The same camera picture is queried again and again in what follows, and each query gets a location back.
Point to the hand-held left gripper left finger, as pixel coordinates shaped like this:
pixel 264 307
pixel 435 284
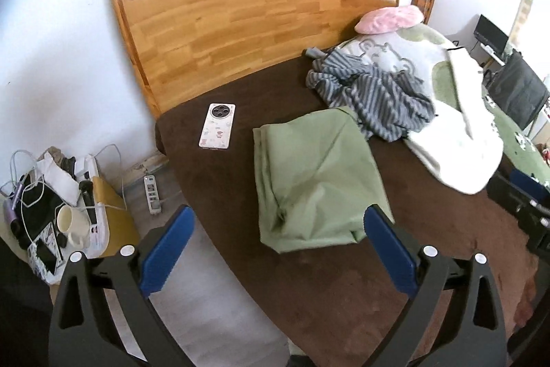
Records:
pixel 167 251

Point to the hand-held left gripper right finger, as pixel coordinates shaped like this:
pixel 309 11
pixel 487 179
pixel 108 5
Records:
pixel 389 251

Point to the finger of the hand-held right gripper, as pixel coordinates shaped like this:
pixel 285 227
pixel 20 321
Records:
pixel 505 193
pixel 526 182

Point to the green zip jacket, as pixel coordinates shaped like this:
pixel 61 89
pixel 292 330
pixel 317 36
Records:
pixel 313 178

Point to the green panda print blanket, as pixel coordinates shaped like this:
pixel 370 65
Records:
pixel 524 156

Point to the white power strip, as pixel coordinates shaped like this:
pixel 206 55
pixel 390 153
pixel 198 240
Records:
pixel 152 195

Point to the yellow bedside cabinet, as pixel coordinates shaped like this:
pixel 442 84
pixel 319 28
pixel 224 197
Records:
pixel 114 221

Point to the white fleece garment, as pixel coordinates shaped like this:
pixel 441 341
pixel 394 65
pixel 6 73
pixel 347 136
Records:
pixel 455 147

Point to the dark grey office chair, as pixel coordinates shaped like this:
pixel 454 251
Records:
pixel 520 87

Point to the cream mug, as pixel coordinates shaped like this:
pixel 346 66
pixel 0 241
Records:
pixel 71 221

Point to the black electric shaver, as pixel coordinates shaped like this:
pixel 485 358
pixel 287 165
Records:
pixel 86 188

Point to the black smartphone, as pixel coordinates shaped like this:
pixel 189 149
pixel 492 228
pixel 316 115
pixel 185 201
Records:
pixel 46 259

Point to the white cloth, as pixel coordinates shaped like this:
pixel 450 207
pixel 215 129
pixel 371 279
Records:
pixel 58 180

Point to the white patterned smartphone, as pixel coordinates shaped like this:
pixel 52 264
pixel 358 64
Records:
pixel 217 126

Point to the black pouch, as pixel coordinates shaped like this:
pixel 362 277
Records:
pixel 38 203

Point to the grey striped garment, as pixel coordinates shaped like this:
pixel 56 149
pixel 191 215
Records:
pixel 378 100

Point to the black monitor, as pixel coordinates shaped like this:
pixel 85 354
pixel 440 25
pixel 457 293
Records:
pixel 490 31

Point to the purple hair tool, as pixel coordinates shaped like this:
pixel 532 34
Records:
pixel 10 212

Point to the cartoon print pillow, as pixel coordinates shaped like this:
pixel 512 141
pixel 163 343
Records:
pixel 386 53

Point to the wooden chair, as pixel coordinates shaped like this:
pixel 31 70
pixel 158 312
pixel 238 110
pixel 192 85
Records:
pixel 425 1

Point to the pink plush cushion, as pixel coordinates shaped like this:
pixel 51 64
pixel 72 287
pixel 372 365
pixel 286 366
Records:
pixel 386 18

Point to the wooden headboard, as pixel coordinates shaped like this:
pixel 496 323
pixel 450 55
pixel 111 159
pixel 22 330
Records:
pixel 240 18

